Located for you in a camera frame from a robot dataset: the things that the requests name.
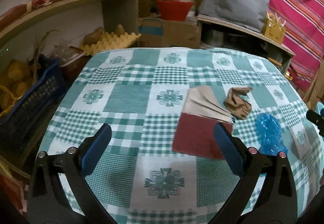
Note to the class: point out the yellow cotton swab box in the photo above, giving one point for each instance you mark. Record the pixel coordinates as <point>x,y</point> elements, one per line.
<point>273,30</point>

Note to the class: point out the red container with clear lid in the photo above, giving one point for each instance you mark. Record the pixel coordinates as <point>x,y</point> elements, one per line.
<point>74,64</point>

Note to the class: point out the green checkered tablecloth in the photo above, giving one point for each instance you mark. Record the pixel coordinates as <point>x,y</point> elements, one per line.
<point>126,102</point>

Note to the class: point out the dark red paper sheet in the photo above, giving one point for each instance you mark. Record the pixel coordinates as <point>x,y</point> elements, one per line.
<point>195,135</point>

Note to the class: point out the bag of yellow fruit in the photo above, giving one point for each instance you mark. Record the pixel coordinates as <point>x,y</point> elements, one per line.
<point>15,72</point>

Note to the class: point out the crumpled blue plastic bag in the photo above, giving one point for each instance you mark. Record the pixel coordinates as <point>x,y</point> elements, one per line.
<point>268,132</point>

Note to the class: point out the yellow egg tray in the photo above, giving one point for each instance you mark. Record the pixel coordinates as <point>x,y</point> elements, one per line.
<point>114,42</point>

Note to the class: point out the pink wrapped packet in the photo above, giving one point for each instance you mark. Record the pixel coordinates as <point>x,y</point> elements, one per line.
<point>38,1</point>

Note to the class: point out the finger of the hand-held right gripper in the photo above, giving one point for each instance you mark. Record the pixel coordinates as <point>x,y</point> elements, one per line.
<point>315,118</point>

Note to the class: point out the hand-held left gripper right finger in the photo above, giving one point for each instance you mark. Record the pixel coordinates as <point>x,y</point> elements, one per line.
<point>229,149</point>

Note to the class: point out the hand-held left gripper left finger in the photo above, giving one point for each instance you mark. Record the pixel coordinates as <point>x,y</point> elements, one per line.
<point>97,148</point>

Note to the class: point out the red plastic basket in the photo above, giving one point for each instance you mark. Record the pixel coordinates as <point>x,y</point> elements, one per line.
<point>174,10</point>

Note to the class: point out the grey cushion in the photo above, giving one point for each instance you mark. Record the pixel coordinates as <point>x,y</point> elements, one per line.
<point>232,1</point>

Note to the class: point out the small wooden cabinet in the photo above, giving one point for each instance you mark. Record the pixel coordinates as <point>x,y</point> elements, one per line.
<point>286,60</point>

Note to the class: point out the cardboard box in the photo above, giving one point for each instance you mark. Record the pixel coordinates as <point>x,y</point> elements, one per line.
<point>177,34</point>

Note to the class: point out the curved wooden shelf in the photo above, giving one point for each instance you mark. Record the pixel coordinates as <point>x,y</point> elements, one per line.
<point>76,2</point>

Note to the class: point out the blue plastic crate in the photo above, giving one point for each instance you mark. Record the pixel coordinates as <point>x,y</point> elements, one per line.
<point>30,105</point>

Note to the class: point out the crumpled brown paper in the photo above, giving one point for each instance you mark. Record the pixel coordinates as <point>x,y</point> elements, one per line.
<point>236,105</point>

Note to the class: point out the folded beige paper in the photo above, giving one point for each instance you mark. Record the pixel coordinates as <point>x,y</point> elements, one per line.
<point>200,102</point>

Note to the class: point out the dried plant stalks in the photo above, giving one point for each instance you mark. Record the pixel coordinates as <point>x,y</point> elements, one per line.
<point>40,56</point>

